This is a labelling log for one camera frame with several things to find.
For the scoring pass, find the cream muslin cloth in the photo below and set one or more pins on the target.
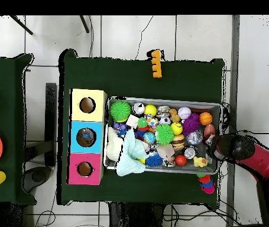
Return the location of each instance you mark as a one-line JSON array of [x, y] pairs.
[[113, 146]]

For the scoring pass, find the mint green cloth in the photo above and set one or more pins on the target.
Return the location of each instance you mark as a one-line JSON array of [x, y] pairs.
[[132, 156]]

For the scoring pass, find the green spiky ball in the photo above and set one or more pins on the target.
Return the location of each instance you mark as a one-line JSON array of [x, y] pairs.
[[164, 134], [120, 111]]

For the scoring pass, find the clear plastic packet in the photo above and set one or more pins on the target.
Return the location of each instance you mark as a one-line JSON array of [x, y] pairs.
[[87, 137]]

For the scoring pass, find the orange plastic comb toy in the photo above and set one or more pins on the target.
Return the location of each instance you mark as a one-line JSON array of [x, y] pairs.
[[157, 64]]

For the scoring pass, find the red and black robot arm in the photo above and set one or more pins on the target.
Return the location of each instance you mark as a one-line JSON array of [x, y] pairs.
[[252, 156]]

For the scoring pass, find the wooden box with three holes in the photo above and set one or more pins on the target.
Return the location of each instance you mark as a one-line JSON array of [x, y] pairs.
[[99, 116]]

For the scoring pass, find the clear mesh bin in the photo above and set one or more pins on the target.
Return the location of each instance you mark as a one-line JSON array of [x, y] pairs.
[[120, 166]]

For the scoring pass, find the yellow smiley ball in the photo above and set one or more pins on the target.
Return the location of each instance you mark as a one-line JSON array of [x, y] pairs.
[[176, 128]]

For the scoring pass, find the dark green tablecloth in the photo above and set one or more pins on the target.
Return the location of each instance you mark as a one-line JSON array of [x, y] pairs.
[[11, 118], [124, 80]]

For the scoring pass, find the white baseball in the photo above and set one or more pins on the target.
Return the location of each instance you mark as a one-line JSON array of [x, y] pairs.
[[184, 112]]

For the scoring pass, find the purple spiky toy with eyes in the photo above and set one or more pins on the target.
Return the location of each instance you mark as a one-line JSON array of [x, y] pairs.
[[191, 124]]

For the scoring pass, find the black can with silver top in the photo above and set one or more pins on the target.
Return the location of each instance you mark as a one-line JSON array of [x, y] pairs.
[[189, 152]]

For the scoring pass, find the small orange basketball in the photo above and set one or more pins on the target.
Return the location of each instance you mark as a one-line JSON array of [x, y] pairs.
[[205, 118]]

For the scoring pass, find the black tripod leg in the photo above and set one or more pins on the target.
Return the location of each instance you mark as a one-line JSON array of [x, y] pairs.
[[84, 23], [20, 24]]

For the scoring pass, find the grey floor strip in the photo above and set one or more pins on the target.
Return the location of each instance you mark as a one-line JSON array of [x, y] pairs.
[[235, 71]]

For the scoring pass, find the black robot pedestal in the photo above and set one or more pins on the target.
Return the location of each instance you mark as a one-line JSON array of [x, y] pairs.
[[134, 217]]

